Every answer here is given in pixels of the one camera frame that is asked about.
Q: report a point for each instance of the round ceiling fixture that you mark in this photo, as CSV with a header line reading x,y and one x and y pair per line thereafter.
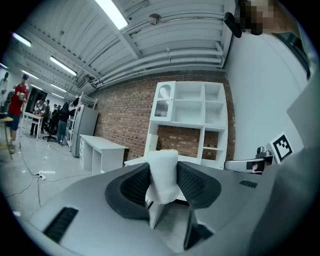
x,y
155,19

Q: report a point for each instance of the wooden stool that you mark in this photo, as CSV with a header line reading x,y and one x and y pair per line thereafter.
x,y
5,119

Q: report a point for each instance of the person's head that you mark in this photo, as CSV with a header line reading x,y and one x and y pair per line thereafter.
x,y
265,15

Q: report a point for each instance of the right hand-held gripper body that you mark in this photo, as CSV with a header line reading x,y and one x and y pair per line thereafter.
x,y
281,147

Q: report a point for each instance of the white work table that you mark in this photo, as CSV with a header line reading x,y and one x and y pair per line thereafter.
x,y
31,115

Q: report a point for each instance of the white metal rack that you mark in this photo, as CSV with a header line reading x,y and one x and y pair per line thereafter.
x,y
75,110

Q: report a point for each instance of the white small item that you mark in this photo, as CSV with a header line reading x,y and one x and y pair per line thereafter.
x,y
163,175

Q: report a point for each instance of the grey refrigerator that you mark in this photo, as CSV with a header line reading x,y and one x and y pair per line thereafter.
x,y
86,125

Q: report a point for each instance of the black office chair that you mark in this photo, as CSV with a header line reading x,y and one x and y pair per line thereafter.
x,y
51,136

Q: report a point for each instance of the white ceiling pipe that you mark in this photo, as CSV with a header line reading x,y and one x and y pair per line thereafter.
x,y
190,53

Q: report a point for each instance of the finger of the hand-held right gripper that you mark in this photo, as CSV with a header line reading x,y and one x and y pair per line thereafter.
x,y
235,165

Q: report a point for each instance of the row of ceiling strip lights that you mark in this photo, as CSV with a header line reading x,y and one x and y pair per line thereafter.
x,y
112,12

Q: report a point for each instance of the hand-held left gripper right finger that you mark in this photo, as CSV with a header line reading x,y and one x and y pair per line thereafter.
x,y
207,187

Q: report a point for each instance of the white power strip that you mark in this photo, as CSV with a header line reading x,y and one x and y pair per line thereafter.
x,y
42,176

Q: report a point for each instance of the white open shelf cabinet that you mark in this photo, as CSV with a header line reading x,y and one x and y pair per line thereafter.
x,y
190,107

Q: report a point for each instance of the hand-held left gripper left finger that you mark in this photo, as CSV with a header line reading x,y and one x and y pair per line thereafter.
x,y
113,195

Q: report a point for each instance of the white desk with drawer unit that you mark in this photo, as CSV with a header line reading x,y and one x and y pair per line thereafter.
x,y
102,146

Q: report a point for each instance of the black head camera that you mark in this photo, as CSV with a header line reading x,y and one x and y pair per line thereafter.
x,y
233,23

